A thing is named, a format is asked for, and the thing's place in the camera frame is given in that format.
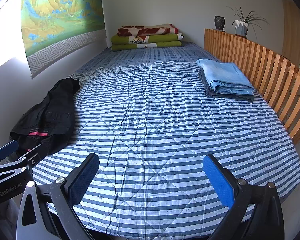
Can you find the grey folded cloth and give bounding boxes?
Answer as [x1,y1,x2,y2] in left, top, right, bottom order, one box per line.
[198,69,255,102]

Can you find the landscape painting wall poster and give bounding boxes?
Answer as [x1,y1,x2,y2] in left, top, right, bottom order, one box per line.
[20,0,107,79]

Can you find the red and cream folded blanket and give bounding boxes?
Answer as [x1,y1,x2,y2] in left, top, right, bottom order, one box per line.
[117,24,178,37]

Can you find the blue white striped bed quilt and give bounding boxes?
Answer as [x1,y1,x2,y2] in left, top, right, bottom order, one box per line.
[31,42,300,232]

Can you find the black pants with pink stripe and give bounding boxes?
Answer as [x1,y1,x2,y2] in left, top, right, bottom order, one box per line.
[10,77,80,155]

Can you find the green folded quilt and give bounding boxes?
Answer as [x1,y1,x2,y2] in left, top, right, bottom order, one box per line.
[110,33,183,52]

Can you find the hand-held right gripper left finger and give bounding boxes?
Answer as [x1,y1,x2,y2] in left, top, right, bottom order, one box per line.
[16,152,100,240]

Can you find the dark ceramic vase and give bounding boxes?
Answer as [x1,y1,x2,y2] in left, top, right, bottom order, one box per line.
[214,15,226,31]

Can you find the potted plant in white pot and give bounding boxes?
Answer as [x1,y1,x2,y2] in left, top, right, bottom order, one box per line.
[226,6,269,39]

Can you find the light blue folded towel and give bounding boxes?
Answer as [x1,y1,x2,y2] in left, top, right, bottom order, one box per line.
[196,59,255,95]

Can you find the wooden door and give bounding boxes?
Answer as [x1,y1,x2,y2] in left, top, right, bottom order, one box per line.
[282,0,300,62]

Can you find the wooden slatted bed rail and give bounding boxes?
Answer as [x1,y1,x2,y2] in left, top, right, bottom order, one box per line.
[204,28,300,145]

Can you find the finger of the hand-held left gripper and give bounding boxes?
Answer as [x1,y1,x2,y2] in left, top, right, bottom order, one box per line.
[0,140,19,168]
[5,143,44,171]

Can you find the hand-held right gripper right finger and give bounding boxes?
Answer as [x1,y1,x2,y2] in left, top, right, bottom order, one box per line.
[202,154,285,240]

